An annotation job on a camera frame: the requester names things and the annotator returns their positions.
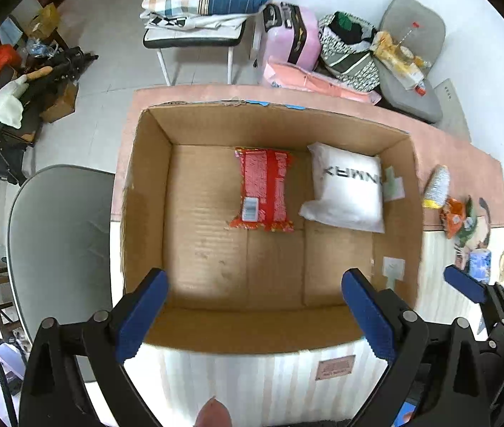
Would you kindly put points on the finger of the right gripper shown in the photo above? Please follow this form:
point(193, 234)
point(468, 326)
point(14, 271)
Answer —
point(465, 284)

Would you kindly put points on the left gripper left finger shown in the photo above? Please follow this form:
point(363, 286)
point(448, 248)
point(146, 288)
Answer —
point(53, 390)

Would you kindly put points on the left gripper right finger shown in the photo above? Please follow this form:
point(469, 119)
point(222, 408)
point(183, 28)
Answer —
point(441, 361)

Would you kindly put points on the green snack bag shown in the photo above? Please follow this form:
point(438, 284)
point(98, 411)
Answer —
point(470, 220)

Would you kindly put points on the orange snack bag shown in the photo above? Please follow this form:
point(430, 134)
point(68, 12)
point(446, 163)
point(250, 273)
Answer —
point(452, 216)

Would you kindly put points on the red printed snack bag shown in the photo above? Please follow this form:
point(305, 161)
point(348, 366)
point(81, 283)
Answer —
point(262, 193)

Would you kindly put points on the operator fingertip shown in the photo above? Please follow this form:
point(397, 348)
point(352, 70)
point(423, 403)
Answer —
point(213, 414)

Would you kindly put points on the light blue tissue pack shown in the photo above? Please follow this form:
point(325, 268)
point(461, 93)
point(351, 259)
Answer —
point(480, 265)

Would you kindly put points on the pink cat rug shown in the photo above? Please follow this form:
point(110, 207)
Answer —
point(473, 172)

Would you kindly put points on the grey chair near box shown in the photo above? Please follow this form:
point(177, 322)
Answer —
point(58, 246)

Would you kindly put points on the white lettered pillow bag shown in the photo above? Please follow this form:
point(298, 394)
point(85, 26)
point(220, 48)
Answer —
point(347, 190)

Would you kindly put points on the cardboard box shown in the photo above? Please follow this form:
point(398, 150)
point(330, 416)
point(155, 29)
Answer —
point(247, 292)

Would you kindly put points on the yellow snack pile on chair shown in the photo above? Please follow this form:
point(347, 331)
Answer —
point(407, 67)

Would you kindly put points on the grey chair with clutter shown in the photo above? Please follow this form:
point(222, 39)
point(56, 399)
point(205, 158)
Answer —
point(426, 42)

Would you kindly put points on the patterned tote bag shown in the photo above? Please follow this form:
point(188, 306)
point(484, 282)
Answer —
point(345, 50)

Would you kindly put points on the pink packaged bedding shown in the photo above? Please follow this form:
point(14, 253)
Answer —
point(288, 76)

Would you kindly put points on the white plush toy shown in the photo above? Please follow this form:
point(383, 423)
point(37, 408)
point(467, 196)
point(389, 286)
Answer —
point(11, 108)

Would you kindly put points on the pink suitcase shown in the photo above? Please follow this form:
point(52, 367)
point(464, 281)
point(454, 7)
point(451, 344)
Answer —
point(289, 34)

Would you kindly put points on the white frame chair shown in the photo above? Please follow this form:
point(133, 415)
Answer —
point(161, 37)

